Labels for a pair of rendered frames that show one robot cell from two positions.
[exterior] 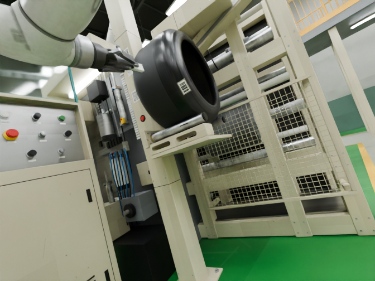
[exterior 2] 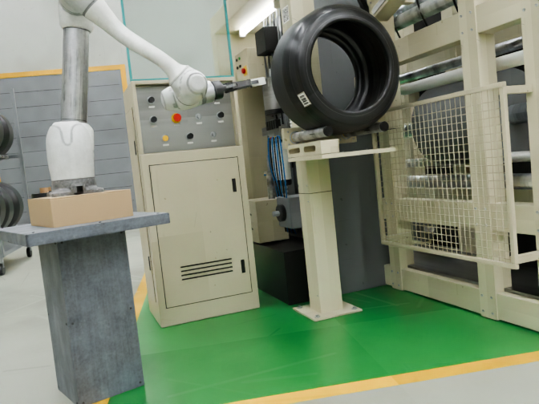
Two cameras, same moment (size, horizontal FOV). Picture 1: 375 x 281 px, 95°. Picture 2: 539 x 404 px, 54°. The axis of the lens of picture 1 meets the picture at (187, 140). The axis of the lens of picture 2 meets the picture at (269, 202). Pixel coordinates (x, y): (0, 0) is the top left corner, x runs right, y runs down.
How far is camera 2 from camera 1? 1.73 m
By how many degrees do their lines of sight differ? 41
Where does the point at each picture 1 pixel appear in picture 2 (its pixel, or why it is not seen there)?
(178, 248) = (310, 265)
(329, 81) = not seen: outside the picture
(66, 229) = (211, 210)
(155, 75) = (282, 82)
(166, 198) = (305, 208)
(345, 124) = not seen: outside the picture
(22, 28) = (176, 103)
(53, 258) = (201, 230)
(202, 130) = (318, 147)
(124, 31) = not seen: outside the picture
